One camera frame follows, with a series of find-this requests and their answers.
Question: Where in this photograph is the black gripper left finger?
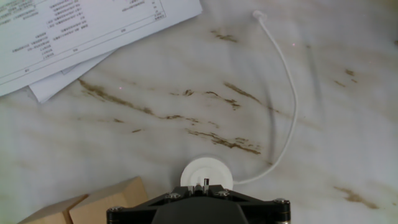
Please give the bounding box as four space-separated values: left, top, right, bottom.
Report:
106 184 195 224

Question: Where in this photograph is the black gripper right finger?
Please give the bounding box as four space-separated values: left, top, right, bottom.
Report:
207 184 292 224

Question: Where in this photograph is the white round docking station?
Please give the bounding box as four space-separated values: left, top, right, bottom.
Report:
180 156 234 192

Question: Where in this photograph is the light wooden cube block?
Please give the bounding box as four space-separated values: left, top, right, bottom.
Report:
68 176 150 224
16 194 90 224

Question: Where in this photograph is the marble pattern table mat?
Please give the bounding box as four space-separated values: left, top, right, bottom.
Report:
0 0 398 224

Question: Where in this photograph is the blank white paper sheet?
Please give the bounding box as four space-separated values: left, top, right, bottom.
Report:
29 50 114 104

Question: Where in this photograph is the printed white paper sheet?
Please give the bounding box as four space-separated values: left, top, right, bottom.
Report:
0 0 203 97

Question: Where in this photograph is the white dock cable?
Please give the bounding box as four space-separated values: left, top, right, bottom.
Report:
233 9 299 185

